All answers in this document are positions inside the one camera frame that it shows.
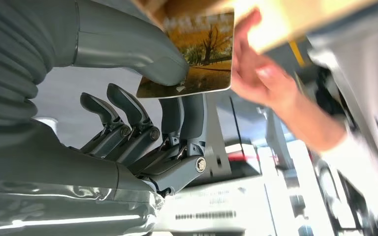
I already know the person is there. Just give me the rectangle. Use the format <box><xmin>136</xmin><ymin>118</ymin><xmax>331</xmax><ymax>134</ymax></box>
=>
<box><xmin>306</xmin><ymin>3</ymin><xmax>378</xmax><ymax>216</ymax></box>

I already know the ribbed grey right arm sleeve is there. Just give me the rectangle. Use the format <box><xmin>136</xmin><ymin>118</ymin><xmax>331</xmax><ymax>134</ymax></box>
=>
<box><xmin>0</xmin><ymin>0</ymin><xmax>79</xmax><ymax>131</ymax></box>

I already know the white printed box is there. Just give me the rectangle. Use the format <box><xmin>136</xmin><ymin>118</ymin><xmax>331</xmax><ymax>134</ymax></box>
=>
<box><xmin>155</xmin><ymin>176</ymin><xmax>276</xmax><ymax>236</ymax></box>

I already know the grey metal bracket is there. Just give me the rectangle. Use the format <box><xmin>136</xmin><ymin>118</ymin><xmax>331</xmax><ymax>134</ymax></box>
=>
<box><xmin>204</xmin><ymin>93</ymin><xmax>233</xmax><ymax>179</ymax></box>

